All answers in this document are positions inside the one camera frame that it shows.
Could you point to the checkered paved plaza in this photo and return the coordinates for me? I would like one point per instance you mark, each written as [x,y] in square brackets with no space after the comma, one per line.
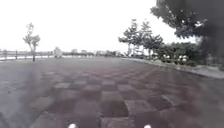
[110,86]

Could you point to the distant buildings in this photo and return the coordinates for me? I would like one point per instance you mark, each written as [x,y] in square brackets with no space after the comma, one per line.
[83,52]

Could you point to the group of pine trees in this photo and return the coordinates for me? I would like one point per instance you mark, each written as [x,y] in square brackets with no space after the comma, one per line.
[140,36]

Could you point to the small pale structure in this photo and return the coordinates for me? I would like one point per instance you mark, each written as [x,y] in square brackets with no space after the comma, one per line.
[57,52]

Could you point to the green bushes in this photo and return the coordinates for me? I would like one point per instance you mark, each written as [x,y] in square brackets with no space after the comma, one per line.
[176,51]

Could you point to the robot's own part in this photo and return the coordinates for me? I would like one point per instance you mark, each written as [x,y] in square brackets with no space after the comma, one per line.
[71,126]
[147,126]

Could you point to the small thin tree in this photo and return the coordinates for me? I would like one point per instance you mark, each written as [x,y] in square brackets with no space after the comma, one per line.
[32,40]

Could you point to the pale concrete kerb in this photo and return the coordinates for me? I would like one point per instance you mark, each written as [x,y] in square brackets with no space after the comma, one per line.
[200,70]

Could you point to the large dark tree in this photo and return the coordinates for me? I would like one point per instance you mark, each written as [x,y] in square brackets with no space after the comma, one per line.
[196,16]

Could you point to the wooden rail fence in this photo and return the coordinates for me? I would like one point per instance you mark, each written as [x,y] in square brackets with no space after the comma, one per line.
[13,55]

